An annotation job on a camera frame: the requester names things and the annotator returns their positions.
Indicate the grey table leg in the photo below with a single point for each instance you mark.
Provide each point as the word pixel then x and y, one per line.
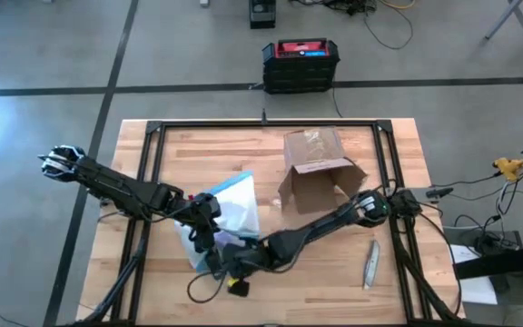
pixel 502 19

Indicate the silver utility knife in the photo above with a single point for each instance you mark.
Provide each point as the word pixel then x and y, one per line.
pixel 371 263

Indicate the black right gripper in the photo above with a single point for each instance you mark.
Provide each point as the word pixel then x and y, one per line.
pixel 243 261

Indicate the yellow tag on gripper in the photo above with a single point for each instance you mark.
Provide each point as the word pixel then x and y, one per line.
pixel 233 282

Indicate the white mesh blue-zipper bag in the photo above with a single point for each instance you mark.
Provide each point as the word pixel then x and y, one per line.
pixel 239 204

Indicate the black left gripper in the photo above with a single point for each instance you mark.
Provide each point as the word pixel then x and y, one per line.
pixel 208 236

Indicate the small black floor case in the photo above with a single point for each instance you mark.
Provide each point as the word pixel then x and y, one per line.
pixel 262 16

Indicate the brown cardboard box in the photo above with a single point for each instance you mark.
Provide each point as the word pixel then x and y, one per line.
pixel 311 145

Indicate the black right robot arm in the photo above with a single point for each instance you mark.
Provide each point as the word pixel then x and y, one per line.
pixel 316 227

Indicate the red black toolbox stack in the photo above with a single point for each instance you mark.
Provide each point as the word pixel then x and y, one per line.
pixel 300 72

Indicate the black aluminium table frame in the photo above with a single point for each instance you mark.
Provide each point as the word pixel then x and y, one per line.
pixel 266 123

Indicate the black flat bar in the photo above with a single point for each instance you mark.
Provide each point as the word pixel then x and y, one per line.
pixel 506 261

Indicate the yellow plug connector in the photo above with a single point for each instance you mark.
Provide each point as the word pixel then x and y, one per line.
pixel 509 168

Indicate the small black post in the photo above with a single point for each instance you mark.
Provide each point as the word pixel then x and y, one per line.
pixel 264 117

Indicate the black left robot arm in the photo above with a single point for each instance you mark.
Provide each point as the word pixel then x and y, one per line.
pixel 116 186

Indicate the white paper sheet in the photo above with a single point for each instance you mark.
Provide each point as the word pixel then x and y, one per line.
pixel 479 290

